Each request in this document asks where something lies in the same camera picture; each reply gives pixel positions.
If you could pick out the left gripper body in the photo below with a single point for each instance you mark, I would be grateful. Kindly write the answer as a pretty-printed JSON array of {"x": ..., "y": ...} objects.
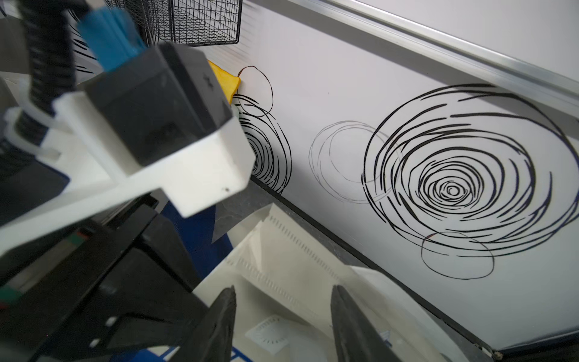
[{"x": 162, "y": 245}]

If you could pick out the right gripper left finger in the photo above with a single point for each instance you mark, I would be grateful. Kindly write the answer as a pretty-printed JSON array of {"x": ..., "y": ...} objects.
[{"x": 212, "y": 339}]

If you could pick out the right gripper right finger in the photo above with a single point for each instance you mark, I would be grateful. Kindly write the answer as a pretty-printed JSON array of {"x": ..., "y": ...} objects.
[{"x": 355, "y": 337}]

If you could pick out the takeout bag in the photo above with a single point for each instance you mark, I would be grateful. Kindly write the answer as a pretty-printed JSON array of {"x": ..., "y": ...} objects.
[{"x": 284, "y": 277}]

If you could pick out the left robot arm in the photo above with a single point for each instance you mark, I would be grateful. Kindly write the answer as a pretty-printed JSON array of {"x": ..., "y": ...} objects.
[{"x": 40, "y": 90}]

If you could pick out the rear yellow toast slice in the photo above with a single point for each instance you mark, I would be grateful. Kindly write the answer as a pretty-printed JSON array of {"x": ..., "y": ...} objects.
[{"x": 229, "y": 83}]

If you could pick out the black wire basket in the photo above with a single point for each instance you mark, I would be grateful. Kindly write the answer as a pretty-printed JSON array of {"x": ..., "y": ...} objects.
[{"x": 194, "y": 23}]

